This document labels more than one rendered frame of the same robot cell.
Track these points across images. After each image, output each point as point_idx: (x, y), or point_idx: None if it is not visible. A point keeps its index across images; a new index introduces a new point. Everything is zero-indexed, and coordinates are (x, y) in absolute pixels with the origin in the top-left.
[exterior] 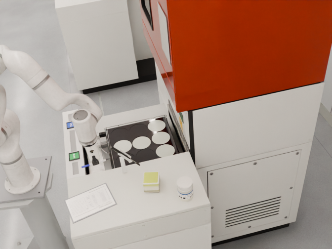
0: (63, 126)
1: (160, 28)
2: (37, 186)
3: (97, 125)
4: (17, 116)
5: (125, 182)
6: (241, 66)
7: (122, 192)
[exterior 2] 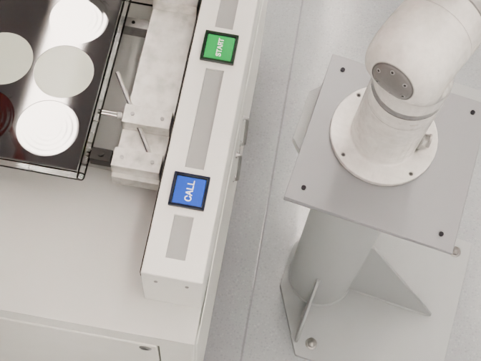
0: (216, 198)
1: None
2: (345, 93)
3: (94, 280)
4: (369, 54)
5: None
6: None
7: None
